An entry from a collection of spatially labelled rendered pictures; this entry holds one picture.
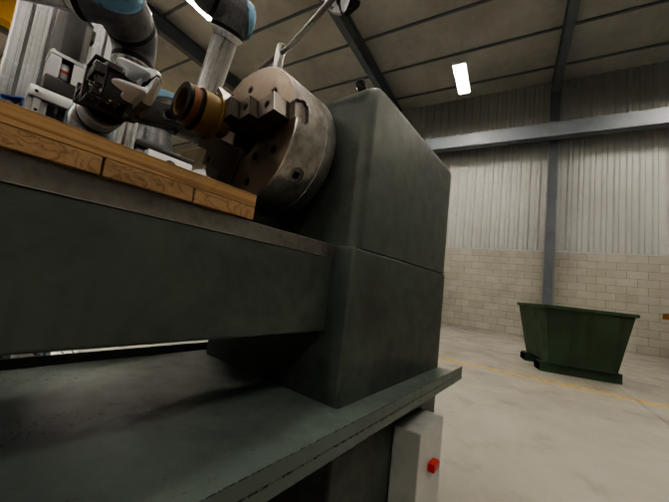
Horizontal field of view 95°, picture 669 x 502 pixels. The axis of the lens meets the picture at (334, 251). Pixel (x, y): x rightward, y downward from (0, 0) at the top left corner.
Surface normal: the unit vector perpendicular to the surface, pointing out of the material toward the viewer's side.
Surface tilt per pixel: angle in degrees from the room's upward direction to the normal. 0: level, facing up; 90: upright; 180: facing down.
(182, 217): 90
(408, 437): 90
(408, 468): 90
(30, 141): 90
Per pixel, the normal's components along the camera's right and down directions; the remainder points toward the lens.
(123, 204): 0.79, 0.03
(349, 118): -0.60, -0.16
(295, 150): 0.71, 0.36
